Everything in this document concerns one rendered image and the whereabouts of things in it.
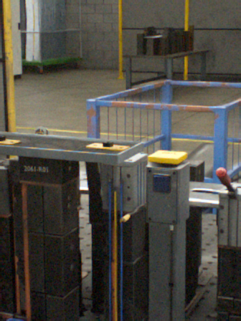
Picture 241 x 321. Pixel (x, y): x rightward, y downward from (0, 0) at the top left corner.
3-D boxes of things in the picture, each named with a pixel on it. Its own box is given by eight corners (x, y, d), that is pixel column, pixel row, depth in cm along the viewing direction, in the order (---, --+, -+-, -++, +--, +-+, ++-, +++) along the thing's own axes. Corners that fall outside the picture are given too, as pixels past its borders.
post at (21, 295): (42, 315, 166) (38, 155, 158) (32, 323, 161) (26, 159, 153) (25, 312, 168) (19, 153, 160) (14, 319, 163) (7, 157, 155)
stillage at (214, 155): (163, 206, 502) (164, 79, 483) (271, 220, 470) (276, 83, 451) (88, 261, 394) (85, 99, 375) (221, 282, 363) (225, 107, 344)
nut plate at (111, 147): (130, 147, 136) (130, 142, 136) (121, 151, 133) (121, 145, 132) (95, 144, 140) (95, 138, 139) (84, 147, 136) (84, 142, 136)
